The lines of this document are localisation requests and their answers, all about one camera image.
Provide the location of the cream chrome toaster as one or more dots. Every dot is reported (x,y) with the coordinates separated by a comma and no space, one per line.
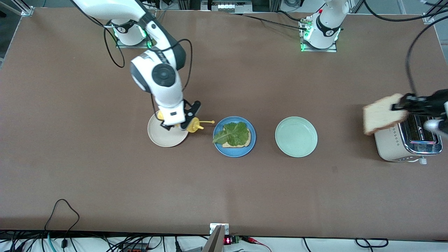
(392,147)

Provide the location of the blue round plate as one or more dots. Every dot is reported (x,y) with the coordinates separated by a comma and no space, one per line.
(234,152)

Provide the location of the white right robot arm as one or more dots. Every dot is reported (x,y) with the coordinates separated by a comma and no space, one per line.
(168,94)

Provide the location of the yellow mustard squeeze bottle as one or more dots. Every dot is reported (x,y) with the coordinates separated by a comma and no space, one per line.
(193,126)

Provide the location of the green lettuce leaf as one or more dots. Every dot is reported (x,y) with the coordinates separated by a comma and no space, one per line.
(236,134)

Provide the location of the light green round plate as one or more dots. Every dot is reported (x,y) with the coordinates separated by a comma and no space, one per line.
(296,137)

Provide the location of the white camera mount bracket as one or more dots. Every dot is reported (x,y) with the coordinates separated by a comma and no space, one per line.
(214,227)

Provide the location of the grey box with white label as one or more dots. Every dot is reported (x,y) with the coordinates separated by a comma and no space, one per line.
(227,6)

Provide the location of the brown bread slice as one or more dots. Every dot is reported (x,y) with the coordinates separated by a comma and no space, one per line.
(379,117)
(246,143)

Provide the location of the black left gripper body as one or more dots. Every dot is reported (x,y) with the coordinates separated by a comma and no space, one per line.
(425,104)

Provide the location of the beige round plate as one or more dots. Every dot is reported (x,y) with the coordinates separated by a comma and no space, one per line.
(168,138)

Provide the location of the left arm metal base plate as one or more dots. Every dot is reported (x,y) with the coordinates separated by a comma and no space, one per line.
(318,50)

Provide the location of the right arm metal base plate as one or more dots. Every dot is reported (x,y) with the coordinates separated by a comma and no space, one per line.
(131,46)

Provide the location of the silver aluminium frame profile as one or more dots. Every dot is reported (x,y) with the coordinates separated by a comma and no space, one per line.
(22,8)
(434,12)

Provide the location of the grey metal bar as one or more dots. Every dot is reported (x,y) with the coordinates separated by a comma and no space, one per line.
(215,241)

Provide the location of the red digit display module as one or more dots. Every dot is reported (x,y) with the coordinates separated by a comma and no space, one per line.
(229,240)

